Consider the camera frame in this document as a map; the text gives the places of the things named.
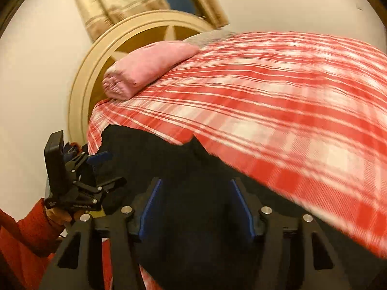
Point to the pink folded blanket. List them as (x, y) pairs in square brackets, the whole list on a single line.
[(145, 63)]

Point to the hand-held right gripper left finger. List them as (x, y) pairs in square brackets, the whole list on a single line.
[(149, 207)]

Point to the person's left hand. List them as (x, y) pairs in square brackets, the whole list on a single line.
[(59, 216)]

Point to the black pants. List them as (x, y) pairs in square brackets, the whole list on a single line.
[(187, 169)]

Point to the cream round headboard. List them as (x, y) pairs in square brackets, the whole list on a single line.
[(90, 63)]

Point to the person's left forearm red sleeve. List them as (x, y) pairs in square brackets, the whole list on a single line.
[(24, 241)]

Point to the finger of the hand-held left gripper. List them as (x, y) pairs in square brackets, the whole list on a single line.
[(112, 184), (101, 157)]

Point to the red plaid bed sheet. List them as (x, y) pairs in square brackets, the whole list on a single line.
[(272, 96)]

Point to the grey cloth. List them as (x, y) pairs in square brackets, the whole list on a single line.
[(211, 35)]

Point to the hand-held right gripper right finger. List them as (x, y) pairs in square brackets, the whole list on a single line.
[(242, 208)]

